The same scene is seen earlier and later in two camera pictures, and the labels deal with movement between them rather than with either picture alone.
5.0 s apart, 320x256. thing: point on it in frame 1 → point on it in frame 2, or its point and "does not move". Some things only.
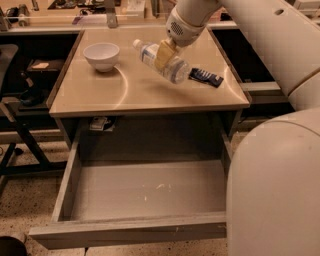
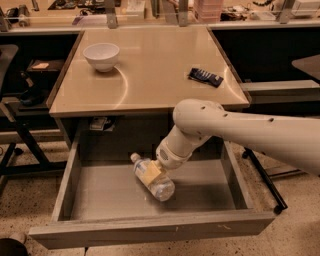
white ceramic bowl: x=103 y=56 does not move
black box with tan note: x=45 y=65 does not move
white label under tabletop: x=98 y=123 does not move
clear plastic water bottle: x=175 y=69 → x=161 y=186
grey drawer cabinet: x=111 y=101 does not move
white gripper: x=184 y=31 → x=167 y=156
